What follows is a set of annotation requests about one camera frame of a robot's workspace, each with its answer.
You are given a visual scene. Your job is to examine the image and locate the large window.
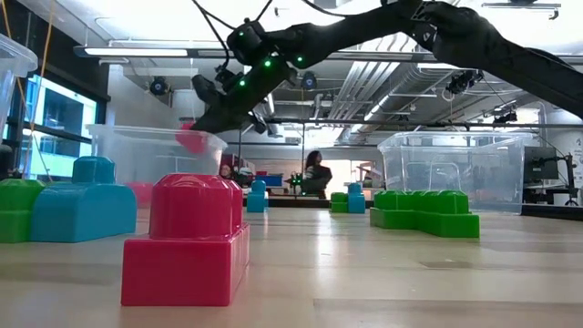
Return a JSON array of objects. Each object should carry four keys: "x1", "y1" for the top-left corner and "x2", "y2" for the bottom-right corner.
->
[{"x1": 22, "y1": 75, "x2": 98, "y2": 182}]

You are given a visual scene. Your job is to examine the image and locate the black computer monitor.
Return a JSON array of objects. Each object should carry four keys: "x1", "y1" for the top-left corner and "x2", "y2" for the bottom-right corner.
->
[{"x1": 522, "y1": 145, "x2": 560, "y2": 184}]

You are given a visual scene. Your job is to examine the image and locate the grey overhead camera bracket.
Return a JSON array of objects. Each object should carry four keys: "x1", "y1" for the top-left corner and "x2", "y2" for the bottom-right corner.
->
[{"x1": 481, "y1": 1, "x2": 562, "y2": 22}]

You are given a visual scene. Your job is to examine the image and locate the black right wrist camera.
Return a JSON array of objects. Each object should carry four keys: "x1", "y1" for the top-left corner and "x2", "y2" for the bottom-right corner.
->
[{"x1": 190, "y1": 67, "x2": 238, "y2": 108}]

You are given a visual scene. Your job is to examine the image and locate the black horizontal frame rail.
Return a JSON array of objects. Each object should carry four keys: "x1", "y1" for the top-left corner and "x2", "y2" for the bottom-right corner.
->
[{"x1": 266, "y1": 117, "x2": 583, "y2": 130}]

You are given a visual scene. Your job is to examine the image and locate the silver ventilation duct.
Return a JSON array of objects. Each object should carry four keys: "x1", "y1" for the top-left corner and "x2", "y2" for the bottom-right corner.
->
[{"x1": 336, "y1": 45, "x2": 438, "y2": 143}]

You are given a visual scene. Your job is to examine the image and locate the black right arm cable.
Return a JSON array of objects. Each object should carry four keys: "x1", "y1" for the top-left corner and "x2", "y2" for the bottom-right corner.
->
[{"x1": 189, "y1": 0, "x2": 275, "y2": 69}]

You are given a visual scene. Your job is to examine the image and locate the blue toy block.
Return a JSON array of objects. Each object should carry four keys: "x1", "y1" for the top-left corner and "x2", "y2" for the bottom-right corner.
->
[
  {"x1": 30, "y1": 155, "x2": 138, "y2": 244},
  {"x1": 346, "y1": 182, "x2": 367, "y2": 215},
  {"x1": 246, "y1": 179, "x2": 269, "y2": 214}
]

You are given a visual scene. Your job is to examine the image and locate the yellow hanging cord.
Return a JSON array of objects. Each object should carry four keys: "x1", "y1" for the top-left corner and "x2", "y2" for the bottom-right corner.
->
[{"x1": 20, "y1": 0, "x2": 56, "y2": 179}]

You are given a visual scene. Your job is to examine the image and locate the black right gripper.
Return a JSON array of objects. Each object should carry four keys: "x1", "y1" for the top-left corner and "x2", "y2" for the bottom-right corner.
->
[{"x1": 189, "y1": 56, "x2": 292, "y2": 136}]

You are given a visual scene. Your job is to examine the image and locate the clear plastic bin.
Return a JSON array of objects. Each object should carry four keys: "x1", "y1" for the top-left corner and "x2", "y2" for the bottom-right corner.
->
[
  {"x1": 85, "y1": 123, "x2": 229, "y2": 210},
  {"x1": 376, "y1": 130, "x2": 534, "y2": 215},
  {"x1": 0, "y1": 33, "x2": 39, "y2": 138}
]

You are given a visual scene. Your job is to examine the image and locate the black track light cluster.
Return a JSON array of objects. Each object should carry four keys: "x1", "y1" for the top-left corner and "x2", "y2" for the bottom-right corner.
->
[{"x1": 445, "y1": 67, "x2": 485, "y2": 96}]

